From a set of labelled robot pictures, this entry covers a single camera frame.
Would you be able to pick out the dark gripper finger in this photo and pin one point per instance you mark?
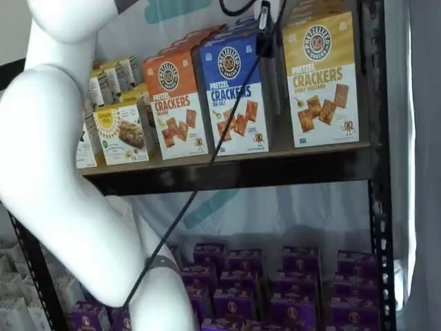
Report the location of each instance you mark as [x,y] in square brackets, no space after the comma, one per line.
[266,41]

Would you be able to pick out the white carton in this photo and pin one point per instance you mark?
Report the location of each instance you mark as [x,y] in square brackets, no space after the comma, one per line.
[15,315]
[6,263]
[39,319]
[69,293]
[9,286]
[32,288]

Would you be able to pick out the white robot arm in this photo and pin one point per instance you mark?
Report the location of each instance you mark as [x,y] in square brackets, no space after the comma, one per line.
[51,138]

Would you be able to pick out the white backdrop with teal print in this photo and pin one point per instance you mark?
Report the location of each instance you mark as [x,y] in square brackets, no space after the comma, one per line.
[293,213]

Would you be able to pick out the yellow white pretzel crackers box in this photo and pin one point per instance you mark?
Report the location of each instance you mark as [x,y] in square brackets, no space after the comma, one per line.
[310,8]
[320,103]

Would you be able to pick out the orange white pretzel crackers box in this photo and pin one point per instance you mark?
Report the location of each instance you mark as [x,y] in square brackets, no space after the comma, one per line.
[186,39]
[175,103]

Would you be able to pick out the black white cookie box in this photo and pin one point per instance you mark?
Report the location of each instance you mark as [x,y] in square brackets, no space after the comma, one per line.
[107,86]
[129,72]

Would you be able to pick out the blue white pretzel crackers box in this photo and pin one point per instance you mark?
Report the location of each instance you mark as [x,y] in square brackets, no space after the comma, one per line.
[241,27]
[224,86]

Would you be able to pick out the black metal shelving rack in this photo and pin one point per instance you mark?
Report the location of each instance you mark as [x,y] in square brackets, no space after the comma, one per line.
[275,172]

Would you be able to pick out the white curtain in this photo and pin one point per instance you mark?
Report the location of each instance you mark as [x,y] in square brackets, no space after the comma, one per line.
[420,138]

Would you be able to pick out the yellow white snack bar box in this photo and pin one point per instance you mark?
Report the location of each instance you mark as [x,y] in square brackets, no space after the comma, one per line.
[120,138]
[134,98]

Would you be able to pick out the purple snack box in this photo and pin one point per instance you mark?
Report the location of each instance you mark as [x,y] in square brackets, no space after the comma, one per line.
[87,317]
[244,260]
[210,253]
[222,325]
[299,258]
[200,303]
[355,286]
[356,262]
[296,284]
[353,315]
[239,281]
[198,277]
[293,310]
[119,320]
[234,303]

